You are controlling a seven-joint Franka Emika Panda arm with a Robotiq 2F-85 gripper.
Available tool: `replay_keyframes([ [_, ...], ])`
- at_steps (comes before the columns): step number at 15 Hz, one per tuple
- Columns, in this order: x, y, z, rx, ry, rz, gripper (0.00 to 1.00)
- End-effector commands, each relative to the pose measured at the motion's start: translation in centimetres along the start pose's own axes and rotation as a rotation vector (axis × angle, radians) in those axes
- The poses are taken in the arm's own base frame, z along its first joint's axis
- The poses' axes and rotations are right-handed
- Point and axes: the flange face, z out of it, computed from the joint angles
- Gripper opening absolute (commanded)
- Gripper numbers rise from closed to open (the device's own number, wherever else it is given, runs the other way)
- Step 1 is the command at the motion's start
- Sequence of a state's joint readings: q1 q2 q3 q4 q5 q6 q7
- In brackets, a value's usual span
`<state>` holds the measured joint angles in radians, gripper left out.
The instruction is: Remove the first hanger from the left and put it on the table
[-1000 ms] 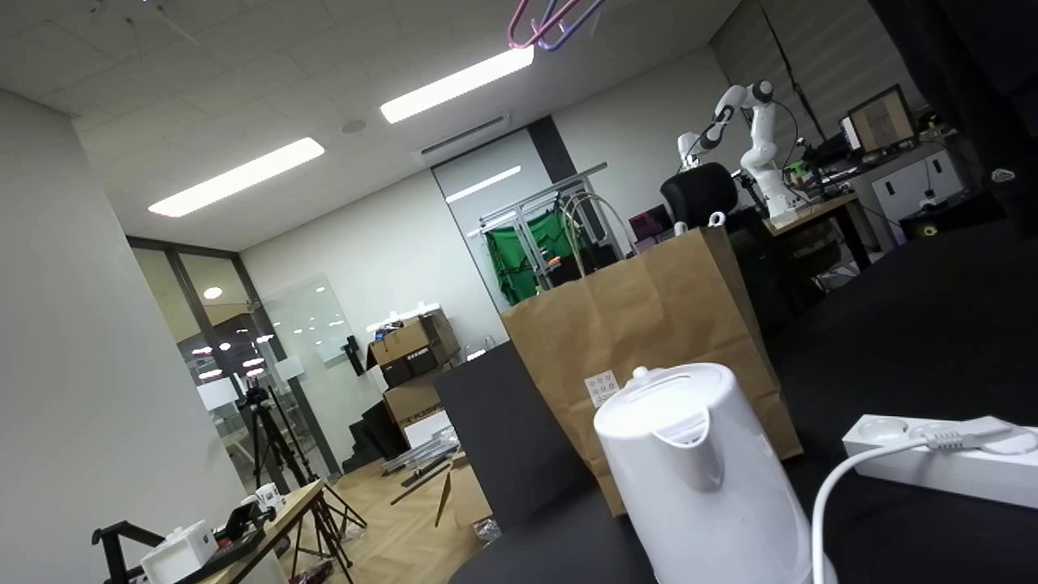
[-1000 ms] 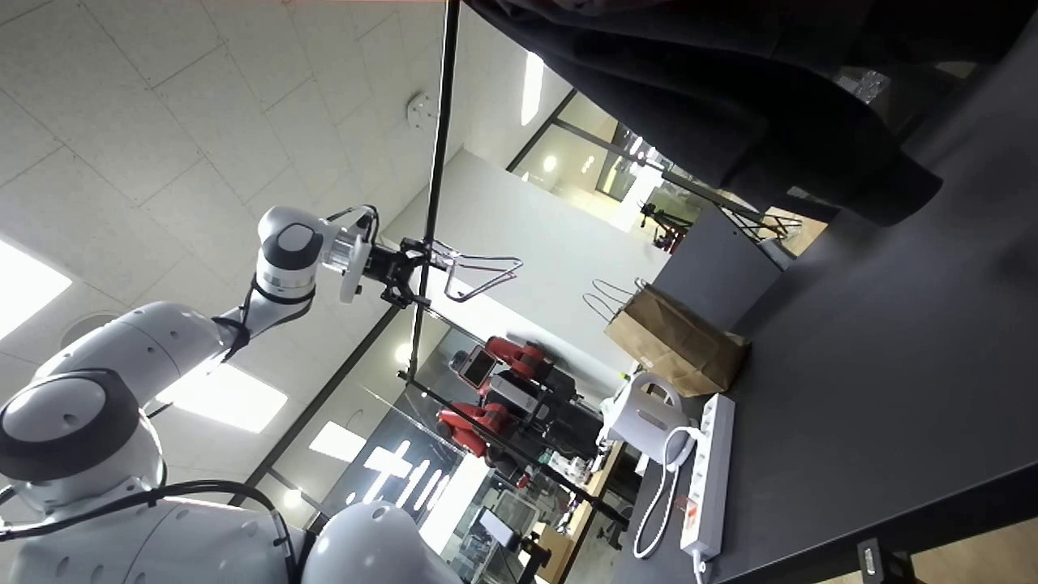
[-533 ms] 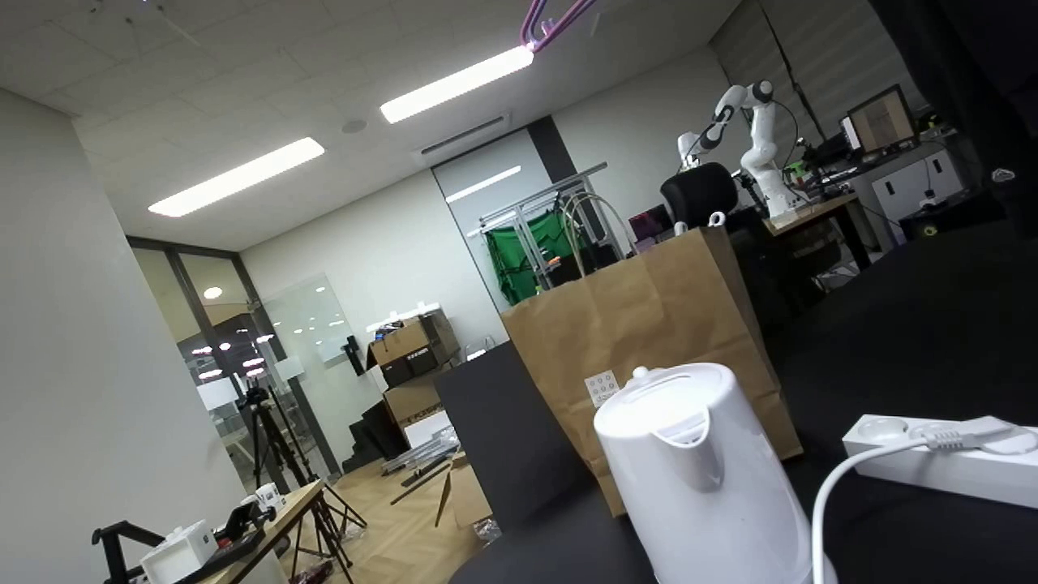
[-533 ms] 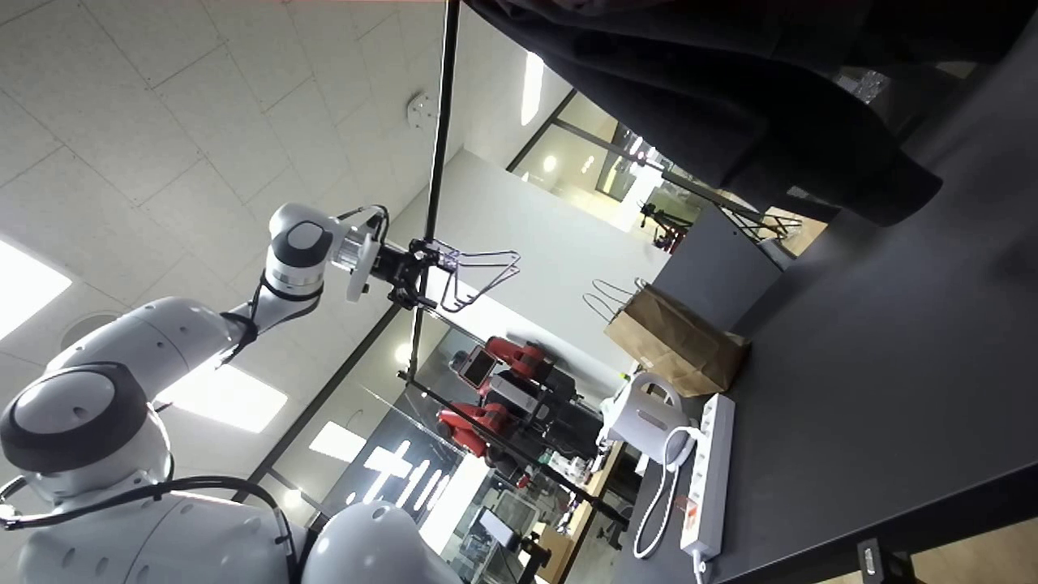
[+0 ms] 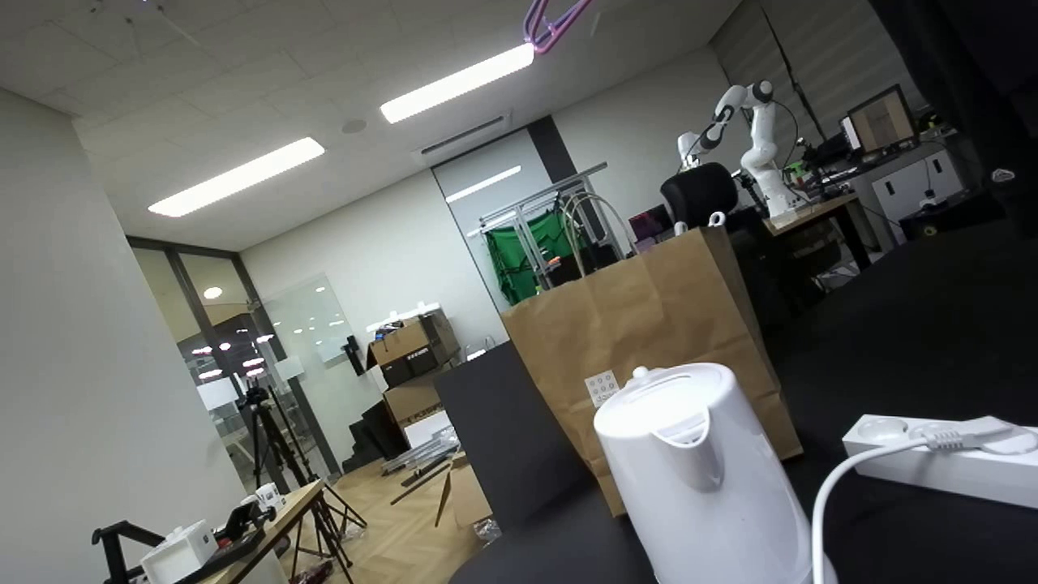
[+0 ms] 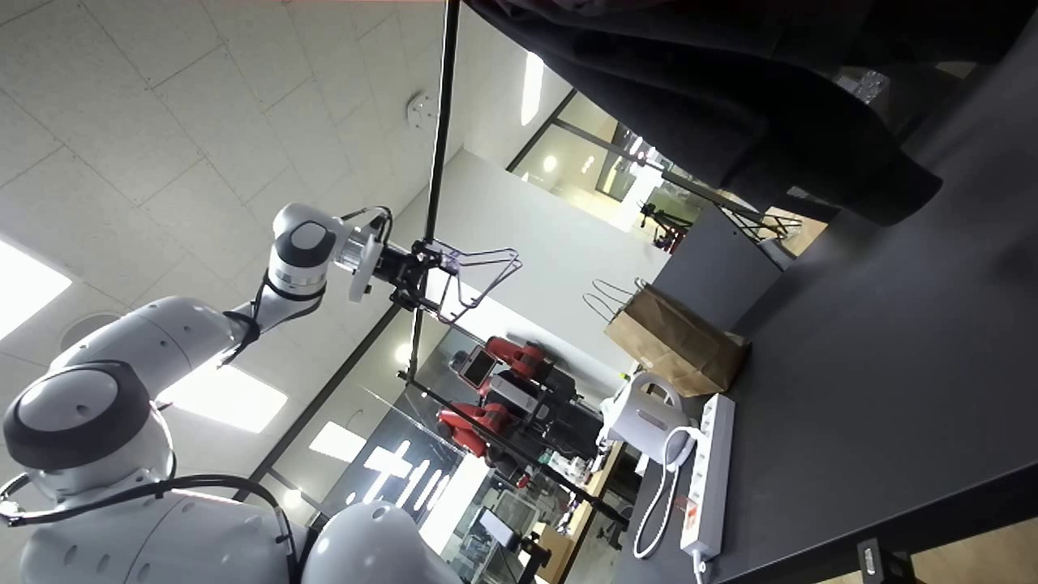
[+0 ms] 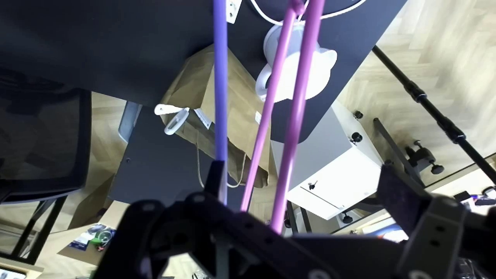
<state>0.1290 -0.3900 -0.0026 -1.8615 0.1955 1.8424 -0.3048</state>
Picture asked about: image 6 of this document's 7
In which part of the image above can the black clothes rack pole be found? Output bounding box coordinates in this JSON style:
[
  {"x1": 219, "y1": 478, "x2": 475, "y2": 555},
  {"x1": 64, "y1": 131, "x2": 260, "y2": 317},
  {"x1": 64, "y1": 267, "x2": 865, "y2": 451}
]
[{"x1": 416, "y1": 0, "x2": 465, "y2": 317}]

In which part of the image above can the black hanging cloth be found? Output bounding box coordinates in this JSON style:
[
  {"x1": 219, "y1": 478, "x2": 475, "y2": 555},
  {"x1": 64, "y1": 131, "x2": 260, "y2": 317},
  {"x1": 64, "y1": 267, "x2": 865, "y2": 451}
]
[{"x1": 465, "y1": 0, "x2": 1034, "y2": 224}]

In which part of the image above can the white kettle power cable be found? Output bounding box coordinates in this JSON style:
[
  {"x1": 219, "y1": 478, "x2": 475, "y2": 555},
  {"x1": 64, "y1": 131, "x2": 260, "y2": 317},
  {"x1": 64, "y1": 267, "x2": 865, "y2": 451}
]
[{"x1": 628, "y1": 424, "x2": 705, "y2": 564}]

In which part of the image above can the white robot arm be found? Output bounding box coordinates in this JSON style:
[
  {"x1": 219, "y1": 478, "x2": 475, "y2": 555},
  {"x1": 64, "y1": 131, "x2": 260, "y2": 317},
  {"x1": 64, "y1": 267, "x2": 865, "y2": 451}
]
[{"x1": 2, "y1": 205, "x2": 465, "y2": 584}]

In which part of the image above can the grey box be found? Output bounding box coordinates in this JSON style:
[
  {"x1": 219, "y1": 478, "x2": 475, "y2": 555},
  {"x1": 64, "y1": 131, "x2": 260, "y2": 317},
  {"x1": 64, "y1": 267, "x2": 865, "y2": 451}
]
[{"x1": 655, "y1": 209, "x2": 783, "y2": 327}]

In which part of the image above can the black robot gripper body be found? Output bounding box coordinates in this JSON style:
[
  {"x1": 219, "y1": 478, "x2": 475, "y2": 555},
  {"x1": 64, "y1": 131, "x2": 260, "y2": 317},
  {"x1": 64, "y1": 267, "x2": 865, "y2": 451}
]
[{"x1": 374, "y1": 246, "x2": 432, "y2": 311}]

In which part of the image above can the white power strip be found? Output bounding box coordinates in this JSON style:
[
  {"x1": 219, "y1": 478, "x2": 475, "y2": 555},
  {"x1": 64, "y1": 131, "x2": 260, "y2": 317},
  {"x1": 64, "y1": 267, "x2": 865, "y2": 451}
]
[{"x1": 682, "y1": 395, "x2": 735, "y2": 559}]

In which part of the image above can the red office chair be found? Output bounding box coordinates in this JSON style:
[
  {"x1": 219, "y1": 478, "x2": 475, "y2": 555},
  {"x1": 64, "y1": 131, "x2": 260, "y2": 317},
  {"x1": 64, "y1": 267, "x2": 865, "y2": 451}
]
[{"x1": 435, "y1": 337, "x2": 552, "y2": 459}]

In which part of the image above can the brown paper bag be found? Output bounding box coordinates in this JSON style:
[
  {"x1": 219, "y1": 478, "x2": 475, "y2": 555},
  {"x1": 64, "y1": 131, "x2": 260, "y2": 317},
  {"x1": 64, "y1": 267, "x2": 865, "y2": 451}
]
[{"x1": 607, "y1": 287, "x2": 749, "y2": 395}]

